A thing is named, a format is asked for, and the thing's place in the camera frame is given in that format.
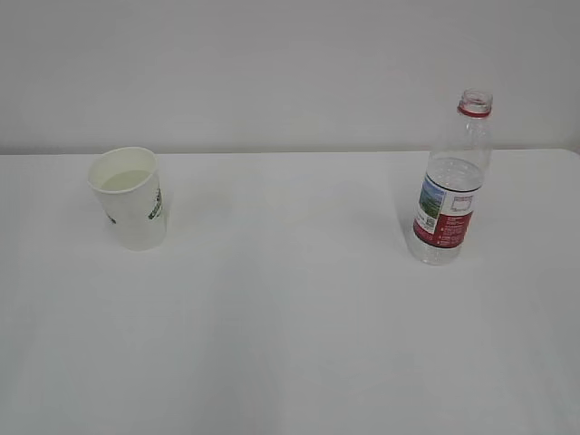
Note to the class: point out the white paper cup green logo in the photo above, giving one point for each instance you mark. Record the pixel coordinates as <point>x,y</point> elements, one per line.
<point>126,182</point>

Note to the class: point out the clear plastic water bottle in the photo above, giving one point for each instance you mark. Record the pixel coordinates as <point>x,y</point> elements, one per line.
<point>455,174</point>

